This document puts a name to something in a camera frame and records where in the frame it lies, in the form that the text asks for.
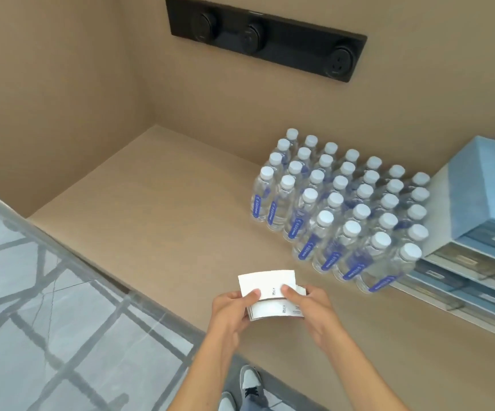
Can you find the person's left hand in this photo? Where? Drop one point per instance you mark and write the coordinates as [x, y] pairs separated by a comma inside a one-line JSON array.
[[226, 314]]

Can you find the person's right hand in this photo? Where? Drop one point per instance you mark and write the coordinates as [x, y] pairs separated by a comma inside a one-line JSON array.
[[316, 316]]

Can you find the person's left thumb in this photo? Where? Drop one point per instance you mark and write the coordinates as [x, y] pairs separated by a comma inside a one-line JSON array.
[[251, 296]]

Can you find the person's right thumb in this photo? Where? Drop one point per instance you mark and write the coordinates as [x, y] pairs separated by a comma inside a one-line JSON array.
[[292, 297]]

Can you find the white paper cup sleeve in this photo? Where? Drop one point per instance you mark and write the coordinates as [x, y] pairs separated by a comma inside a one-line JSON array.
[[266, 282]]

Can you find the stack of white paper sleeves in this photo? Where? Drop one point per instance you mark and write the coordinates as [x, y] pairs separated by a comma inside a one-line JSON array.
[[273, 310]]

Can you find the person's left forearm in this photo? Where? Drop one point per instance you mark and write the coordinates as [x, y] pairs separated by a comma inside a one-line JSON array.
[[206, 376]]

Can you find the person's right forearm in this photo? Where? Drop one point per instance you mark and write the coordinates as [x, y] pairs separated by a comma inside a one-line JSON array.
[[358, 376]]

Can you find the person's grey white right sneaker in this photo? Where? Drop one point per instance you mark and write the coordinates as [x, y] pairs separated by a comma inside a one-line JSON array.
[[252, 387]]

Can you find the person's grey white sneaker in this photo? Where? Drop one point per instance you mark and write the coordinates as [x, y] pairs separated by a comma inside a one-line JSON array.
[[252, 387], [227, 403]]

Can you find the group of clear water bottles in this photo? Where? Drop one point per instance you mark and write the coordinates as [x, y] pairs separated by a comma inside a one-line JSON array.
[[341, 213]]

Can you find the person's grey white left sneaker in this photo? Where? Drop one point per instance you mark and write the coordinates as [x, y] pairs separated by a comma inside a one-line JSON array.
[[227, 403]]

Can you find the blue plastic drawer organizer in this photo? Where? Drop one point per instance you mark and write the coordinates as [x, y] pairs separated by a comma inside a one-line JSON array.
[[478, 226]]

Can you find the round black power socket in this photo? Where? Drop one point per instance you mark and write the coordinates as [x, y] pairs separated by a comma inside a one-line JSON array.
[[252, 38], [205, 25], [340, 62]]

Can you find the black wall socket panel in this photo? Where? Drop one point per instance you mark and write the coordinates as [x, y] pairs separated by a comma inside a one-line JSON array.
[[290, 36]]

